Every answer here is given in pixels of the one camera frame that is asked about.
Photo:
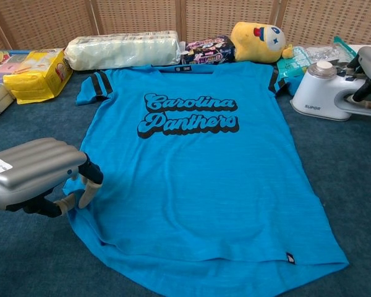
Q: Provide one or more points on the mint green snack bag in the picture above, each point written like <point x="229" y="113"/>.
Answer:
<point x="292" y="63"/>

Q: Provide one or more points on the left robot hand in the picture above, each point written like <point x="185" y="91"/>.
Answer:
<point x="31" y="173"/>

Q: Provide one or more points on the yellow plush toy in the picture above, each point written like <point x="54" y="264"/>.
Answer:
<point x="256" y="43"/>

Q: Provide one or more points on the dark purple snack package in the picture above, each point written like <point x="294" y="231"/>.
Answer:
<point x="208" y="51"/>

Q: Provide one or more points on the blue Carolina Panthers T-shirt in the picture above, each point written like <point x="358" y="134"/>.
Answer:
<point x="204" y="185"/>

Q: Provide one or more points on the white tissue roll pack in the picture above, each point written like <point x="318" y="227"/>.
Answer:
<point x="120" y="51"/>

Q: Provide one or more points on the white power strip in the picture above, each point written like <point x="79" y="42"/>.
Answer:
<point x="355" y="48"/>

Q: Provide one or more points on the white handheld garment steamer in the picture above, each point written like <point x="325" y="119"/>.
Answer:
<point x="315" y="92"/>

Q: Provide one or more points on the dark teal carpet cover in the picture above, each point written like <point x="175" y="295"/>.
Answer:
<point x="28" y="263"/>

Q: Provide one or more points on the yellow biscuit bag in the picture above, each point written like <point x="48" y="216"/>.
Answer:
<point x="37" y="77"/>

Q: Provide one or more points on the clear teal-edged plastic bag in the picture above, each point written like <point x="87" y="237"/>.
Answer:
<point x="324" y="52"/>

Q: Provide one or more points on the rattan folding screen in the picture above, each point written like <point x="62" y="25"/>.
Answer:
<point x="49" y="21"/>

